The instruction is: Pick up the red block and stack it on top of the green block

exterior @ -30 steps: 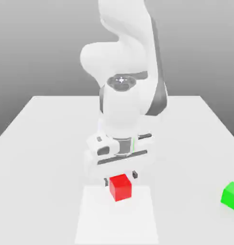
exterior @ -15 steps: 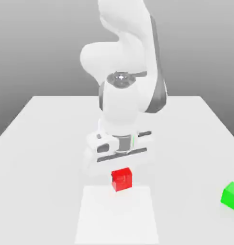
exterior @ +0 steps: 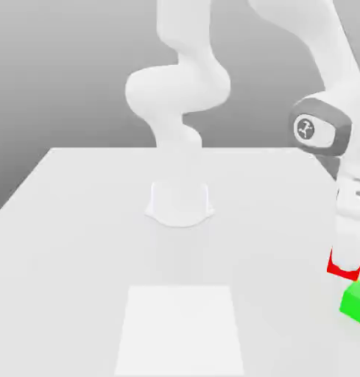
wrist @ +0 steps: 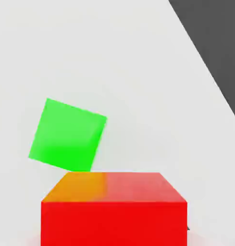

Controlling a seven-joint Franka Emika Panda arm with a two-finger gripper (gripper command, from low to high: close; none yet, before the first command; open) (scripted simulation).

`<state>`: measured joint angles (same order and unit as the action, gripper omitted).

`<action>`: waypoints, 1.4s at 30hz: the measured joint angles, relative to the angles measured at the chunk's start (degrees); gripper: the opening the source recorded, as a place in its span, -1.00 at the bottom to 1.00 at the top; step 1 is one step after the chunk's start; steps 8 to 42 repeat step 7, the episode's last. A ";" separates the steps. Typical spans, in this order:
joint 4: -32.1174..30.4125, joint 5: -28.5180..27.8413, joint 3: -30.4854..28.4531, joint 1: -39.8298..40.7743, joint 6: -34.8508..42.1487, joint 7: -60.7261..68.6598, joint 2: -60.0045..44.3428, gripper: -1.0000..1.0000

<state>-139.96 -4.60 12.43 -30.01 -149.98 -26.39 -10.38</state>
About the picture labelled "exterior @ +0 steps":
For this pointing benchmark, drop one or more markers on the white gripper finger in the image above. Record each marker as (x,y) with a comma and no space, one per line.
(348,244)

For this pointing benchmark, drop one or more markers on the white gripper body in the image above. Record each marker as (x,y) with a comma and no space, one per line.
(352,203)

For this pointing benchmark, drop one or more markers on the small red cube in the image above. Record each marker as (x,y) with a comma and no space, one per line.
(334,269)

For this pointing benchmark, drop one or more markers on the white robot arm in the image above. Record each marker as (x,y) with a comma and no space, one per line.
(179,88)

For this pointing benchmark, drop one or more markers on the small green cube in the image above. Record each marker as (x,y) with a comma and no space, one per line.
(355,303)

